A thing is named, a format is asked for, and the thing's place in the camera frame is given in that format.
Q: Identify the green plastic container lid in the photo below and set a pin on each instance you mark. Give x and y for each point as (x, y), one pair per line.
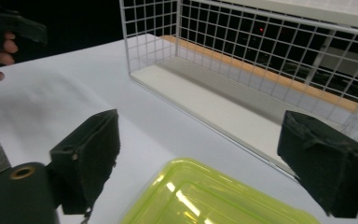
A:
(211, 196)

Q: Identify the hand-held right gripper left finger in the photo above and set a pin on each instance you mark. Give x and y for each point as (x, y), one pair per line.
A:
(85, 161)

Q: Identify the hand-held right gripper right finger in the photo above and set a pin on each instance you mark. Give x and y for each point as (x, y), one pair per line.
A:
(326, 161)

